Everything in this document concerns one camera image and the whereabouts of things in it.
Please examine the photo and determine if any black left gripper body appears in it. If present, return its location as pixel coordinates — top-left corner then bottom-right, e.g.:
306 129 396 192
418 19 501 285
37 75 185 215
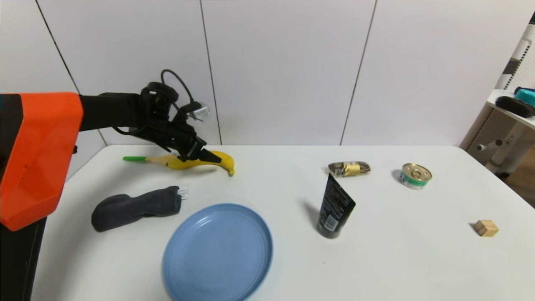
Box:
166 120 207 162

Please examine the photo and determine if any yellow banana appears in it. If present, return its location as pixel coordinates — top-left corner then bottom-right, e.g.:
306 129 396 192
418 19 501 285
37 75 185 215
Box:
166 150 236 177

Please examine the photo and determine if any blue round plate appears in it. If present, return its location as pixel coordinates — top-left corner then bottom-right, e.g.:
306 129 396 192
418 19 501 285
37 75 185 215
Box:
162 203 274 301

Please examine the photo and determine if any teal plastic object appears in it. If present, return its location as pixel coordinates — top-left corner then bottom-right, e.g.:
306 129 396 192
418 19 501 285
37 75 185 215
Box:
514 87 535 108

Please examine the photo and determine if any dark grey rolled sock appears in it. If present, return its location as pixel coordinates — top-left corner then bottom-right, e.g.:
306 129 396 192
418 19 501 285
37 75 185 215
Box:
91 186 190 232

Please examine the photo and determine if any black squeeze tube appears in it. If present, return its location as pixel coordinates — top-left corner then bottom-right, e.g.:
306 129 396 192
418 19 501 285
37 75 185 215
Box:
316 173 356 239

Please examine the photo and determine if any wrapped snack bar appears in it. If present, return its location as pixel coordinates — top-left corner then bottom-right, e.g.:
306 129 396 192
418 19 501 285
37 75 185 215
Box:
327 161 371 178

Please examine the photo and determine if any small tin can green label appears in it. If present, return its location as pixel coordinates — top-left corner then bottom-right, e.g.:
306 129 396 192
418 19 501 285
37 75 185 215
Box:
399 163 433 191

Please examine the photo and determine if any small wooden cube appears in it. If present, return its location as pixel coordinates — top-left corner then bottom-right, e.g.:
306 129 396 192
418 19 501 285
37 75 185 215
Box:
474 219 499 237

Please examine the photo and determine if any white side desk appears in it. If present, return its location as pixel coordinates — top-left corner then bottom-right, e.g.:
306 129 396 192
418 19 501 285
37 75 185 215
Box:
459 89 535 178

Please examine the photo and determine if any black bristle brush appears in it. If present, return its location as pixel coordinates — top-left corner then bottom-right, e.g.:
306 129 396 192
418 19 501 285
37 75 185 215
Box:
494 96 535 119

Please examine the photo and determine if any white perforated pegboard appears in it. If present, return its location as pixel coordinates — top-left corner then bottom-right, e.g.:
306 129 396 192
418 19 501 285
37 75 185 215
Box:
494 8 535 93

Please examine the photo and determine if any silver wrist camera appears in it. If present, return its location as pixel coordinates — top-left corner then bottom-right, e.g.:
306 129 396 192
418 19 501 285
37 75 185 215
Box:
190 102 211 122

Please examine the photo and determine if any black camera cable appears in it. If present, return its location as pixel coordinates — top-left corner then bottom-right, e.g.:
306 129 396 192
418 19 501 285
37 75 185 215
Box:
160 69 198 110

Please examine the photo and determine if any wooden fork green handle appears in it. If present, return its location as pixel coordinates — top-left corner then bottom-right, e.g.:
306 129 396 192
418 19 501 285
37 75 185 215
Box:
123 155 178 166

